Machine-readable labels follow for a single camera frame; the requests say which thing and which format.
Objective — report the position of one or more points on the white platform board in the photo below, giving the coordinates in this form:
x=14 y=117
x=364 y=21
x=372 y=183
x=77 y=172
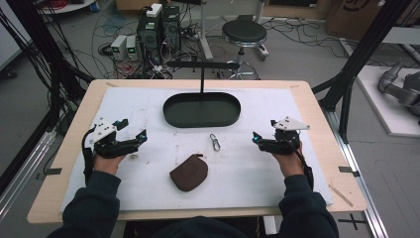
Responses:
x=384 y=109

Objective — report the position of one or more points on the person's left hand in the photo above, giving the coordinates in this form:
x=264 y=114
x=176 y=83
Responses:
x=107 y=162

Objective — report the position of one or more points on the person's right hand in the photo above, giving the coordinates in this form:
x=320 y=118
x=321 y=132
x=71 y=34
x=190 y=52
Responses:
x=290 y=163

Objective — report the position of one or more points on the person's torso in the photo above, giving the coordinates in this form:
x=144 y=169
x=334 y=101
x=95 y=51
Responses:
x=198 y=228

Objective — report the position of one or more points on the white adapter box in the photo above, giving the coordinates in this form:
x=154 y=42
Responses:
x=154 y=10

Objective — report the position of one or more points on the thin wooden stick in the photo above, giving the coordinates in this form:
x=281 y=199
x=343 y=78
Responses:
x=340 y=195

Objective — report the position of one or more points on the black tape cross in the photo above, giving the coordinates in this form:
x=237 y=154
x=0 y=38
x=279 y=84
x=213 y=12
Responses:
x=353 y=220

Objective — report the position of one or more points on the white table leg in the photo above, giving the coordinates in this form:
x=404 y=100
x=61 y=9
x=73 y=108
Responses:
x=205 y=33

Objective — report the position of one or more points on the black computer tower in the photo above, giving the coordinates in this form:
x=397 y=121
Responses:
x=171 y=26
x=149 y=36

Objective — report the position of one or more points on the silver metal carabiner clip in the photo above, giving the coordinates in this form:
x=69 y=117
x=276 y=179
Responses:
x=216 y=145

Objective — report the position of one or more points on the black tray stand with bar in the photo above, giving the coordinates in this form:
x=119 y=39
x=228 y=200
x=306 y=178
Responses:
x=201 y=113

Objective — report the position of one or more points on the grey power supply unit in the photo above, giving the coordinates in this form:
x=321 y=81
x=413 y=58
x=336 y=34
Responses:
x=118 y=46
x=132 y=47

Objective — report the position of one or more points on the black metal frame strut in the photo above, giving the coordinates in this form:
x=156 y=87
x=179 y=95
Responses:
x=366 y=46

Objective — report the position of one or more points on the brown fabric pouch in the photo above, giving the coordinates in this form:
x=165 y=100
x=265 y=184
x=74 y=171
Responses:
x=188 y=173

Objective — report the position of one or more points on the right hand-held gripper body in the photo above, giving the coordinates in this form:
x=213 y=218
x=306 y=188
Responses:
x=284 y=145

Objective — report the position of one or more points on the aluminium rail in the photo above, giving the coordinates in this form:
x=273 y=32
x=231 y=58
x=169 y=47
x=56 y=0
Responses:
x=361 y=178
x=24 y=168

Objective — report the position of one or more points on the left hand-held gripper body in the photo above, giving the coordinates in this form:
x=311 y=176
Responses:
x=105 y=148

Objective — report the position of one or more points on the white foam mat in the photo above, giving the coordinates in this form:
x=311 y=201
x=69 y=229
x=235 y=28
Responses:
x=247 y=167

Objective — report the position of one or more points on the black round stool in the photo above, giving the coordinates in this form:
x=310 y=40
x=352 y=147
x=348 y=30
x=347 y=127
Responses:
x=244 y=31

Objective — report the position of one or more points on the cardboard box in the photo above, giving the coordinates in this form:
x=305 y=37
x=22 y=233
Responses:
x=356 y=15

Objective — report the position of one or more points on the grey tape piece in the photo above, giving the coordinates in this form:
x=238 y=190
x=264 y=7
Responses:
x=53 y=171
x=347 y=170

